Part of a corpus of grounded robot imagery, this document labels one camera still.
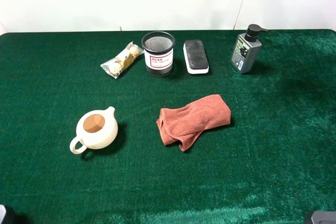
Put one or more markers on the black white board eraser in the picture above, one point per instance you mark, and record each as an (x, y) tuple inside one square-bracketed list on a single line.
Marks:
[(195, 57)]

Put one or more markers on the grey pump dispenser bottle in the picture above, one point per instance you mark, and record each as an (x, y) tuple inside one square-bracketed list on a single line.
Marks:
[(247, 48)]

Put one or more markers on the black mesh pen holder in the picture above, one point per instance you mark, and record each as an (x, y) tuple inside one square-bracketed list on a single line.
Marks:
[(158, 52)]

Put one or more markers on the clear bag of snacks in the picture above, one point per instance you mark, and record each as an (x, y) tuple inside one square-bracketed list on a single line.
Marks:
[(115, 66)]

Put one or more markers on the rust brown folded towel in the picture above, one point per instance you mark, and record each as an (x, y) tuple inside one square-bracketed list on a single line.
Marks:
[(187, 123)]

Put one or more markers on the green velvet table cloth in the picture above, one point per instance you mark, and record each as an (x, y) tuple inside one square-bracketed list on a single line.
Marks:
[(274, 162)]

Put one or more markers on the cream ceramic teapot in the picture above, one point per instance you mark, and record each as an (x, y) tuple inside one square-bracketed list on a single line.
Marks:
[(95, 130)]

